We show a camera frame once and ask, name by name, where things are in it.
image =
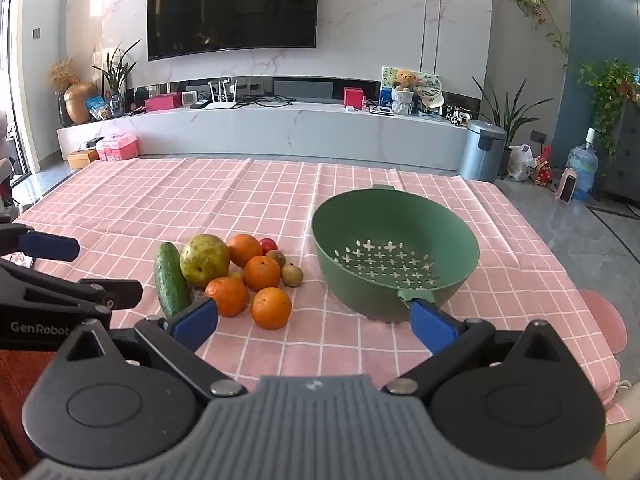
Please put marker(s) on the blue water jug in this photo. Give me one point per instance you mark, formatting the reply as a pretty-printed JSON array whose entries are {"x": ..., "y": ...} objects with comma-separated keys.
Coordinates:
[{"x": 583, "y": 167}]

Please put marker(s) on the red gift bag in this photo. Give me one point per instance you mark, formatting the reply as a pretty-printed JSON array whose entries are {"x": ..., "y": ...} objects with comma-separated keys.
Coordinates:
[{"x": 541, "y": 169}]

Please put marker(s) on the teddy bear in white basket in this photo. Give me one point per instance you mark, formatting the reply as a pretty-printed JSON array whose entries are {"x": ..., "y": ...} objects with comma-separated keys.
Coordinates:
[{"x": 404, "y": 91}]

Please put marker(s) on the dried flower bunch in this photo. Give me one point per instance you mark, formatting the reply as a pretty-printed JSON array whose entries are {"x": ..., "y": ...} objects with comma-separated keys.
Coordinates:
[{"x": 62, "y": 74}]

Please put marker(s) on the small brown fruit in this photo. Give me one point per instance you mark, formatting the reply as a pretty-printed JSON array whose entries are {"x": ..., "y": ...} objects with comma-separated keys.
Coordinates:
[
  {"x": 276, "y": 258},
  {"x": 292, "y": 275},
  {"x": 236, "y": 276}
]

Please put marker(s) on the green colander bowl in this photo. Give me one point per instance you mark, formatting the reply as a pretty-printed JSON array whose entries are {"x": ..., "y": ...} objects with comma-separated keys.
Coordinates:
[{"x": 395, "y": 255}]

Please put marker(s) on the pink small heater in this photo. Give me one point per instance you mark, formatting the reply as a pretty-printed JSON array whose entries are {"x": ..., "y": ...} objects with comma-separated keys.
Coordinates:
[{"x": 567, "y": 186}]

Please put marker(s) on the golden vase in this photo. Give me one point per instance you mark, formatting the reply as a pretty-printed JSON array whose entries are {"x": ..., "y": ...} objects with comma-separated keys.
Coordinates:
[{"x": 80, "y": 104}]

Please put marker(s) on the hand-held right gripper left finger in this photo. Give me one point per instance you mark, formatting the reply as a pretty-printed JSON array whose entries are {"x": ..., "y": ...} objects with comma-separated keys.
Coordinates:
[{"x": 192, "y": 321}]

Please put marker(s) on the orange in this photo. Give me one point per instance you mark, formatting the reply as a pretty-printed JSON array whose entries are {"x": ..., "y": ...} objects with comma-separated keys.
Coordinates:
[
  {"x": 227, "y": 297},
  {"x": 271, "y": 308},
  {"x": 245, "y": 250},
  {"x": 262, "y": 273}
]

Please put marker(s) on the pink flat box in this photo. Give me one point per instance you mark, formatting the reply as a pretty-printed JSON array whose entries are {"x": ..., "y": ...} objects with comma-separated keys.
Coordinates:
[{"x": 161, "y": 103}]

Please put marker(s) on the black flat television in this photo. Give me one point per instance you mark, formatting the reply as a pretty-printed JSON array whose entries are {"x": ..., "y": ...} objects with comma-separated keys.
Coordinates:
[{"x": 232, "y": 7}]

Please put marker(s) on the red tomato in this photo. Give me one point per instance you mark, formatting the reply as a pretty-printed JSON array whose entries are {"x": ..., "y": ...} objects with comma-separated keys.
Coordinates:
[{"x": 269, "y": 245}]

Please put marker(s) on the red box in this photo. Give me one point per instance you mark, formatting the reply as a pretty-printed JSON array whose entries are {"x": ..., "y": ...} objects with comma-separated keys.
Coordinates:
[{"x": 353, "y": 96}]

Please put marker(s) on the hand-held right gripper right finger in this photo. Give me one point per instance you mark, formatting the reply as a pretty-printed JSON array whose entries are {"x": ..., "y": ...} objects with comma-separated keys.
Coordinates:
[{"x": 432, "y": 326}]

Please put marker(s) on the cardboard box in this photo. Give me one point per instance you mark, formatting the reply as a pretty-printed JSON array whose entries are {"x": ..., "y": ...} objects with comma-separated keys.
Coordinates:
[{"x": 82, "y": 159}]

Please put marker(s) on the dark grey cabinet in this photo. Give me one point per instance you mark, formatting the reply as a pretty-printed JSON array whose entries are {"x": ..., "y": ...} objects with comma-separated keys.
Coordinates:
[{"x": 622, "y": 160}]

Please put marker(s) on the person's left hand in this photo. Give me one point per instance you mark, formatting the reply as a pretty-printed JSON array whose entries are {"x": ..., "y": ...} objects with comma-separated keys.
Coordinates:
[{"x": 12, "y": 385}]

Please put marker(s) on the hanging vine plant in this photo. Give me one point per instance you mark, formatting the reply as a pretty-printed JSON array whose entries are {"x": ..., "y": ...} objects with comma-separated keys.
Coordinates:
[{"x": 541, "y": 15}]

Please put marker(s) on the grey speaker box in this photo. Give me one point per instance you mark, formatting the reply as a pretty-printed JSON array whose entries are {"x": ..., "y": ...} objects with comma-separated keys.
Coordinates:
[{"x": 302, "y": 87}]

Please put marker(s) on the pink storage boxes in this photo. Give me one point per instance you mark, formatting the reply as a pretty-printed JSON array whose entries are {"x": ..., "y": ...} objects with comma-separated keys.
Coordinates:
[{"x": 117, "y": 146}]

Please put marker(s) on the trailing ivy plant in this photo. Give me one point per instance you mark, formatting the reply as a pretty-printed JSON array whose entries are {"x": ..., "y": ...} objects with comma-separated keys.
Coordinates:
[{"x": 607, "y": 90}]

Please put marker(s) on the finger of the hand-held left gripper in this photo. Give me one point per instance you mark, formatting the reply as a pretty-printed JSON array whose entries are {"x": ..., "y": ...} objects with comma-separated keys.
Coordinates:
[
  {"x": 50, "y": 248},
  {"x": 120, "y": 294}
]

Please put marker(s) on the white plastic bag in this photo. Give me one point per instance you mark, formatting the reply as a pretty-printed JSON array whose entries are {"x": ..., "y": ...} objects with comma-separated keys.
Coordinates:
[{"x": 520, "y": 162}]

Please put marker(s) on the pink checked tablecloth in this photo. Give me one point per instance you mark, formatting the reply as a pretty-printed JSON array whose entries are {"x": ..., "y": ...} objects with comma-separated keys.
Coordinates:
[{"x": 150, "y": 200}]

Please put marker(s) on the pink round chair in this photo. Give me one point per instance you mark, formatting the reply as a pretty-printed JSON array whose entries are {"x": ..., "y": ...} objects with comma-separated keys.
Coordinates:
[{"x": 604, "y": 321}]

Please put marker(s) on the round paper fan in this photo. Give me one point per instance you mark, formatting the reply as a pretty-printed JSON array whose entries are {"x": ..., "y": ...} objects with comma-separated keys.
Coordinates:
[{"x": 430, "y": 91}]

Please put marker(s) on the white router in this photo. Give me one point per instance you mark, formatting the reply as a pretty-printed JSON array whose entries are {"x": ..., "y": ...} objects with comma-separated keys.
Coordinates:
[{"x": 221, "y": 100}]

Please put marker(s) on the grey-blue pedal trash bin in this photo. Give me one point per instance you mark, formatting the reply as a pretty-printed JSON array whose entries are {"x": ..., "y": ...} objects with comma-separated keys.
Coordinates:
[{"x": 481, "y": 152}]

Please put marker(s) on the long-leaf potted plant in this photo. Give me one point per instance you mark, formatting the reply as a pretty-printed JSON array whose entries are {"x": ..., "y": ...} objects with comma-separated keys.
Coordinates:
[{"x": 505, "y": 110}]

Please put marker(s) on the small white clock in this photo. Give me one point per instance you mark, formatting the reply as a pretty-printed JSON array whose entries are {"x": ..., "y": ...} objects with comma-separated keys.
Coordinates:
[{"x": 190, "y": 99}]

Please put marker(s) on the white marble media console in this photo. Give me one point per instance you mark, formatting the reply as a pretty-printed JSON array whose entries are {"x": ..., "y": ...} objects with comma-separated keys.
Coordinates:
[{"x": 300, "y": 130}]

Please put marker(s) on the green cucumber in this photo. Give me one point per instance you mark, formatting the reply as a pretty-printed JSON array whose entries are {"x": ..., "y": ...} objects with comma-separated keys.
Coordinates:
[{"x": 171, "y": 280}]

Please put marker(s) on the green orchid plant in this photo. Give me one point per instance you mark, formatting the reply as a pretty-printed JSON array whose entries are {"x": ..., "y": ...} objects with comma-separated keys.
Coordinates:
[{"x": 117, "y": 77}]

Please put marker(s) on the yellow-green pear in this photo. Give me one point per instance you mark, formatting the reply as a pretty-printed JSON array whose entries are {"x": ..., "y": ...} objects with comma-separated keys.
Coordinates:
[{"x": 205, "y": 260}]

